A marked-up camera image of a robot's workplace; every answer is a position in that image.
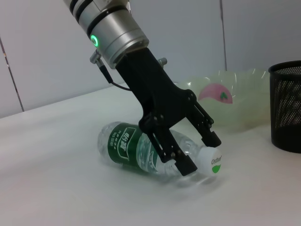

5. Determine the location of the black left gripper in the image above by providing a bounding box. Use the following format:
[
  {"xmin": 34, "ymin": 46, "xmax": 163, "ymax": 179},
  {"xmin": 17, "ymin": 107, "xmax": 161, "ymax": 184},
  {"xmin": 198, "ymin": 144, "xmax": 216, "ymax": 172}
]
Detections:
[{"xmin": 115, "ymin": 47, "xmax": 222, "ymax": 177}]

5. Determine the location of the pink toy peach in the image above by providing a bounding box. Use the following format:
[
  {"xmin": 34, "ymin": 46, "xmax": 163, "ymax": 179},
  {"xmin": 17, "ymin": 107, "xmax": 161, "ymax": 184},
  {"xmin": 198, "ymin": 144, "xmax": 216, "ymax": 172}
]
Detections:
[{"xmin": 197, "ymin": 82, "xmax": 233, "ymax": 104}]

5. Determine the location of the clear water bottle green label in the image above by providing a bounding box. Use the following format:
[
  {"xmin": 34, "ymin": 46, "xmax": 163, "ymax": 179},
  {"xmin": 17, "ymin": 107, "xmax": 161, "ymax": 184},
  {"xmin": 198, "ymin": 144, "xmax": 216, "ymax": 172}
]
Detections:
[{"xmin": 97, "ymin": 121, "xmax": 224, "ymax": 182}]

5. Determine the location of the translucent green fruit bowl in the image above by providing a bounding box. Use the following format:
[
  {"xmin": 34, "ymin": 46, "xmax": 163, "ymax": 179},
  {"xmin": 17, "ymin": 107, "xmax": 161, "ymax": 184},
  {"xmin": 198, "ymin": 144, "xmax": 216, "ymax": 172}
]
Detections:
[{"xmin": 175, "ymin": 68, "xmax": 273, "ymax": 132}]

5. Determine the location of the black mesh pen holder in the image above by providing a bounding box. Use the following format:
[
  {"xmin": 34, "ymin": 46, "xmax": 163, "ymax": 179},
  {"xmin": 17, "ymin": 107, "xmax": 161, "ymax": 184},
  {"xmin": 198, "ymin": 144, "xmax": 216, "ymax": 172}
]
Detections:
[{"xmin": 268, "ymin": 60, "xmax": 301, "ymax": 153}]

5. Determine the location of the left gripper black cable plug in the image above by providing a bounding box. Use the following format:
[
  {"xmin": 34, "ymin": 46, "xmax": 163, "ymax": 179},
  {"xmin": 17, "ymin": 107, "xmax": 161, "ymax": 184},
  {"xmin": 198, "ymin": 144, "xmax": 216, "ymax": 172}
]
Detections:
[{"xmin": 89, "ymin": 50, "xmax": 134, "ymax": 91}]

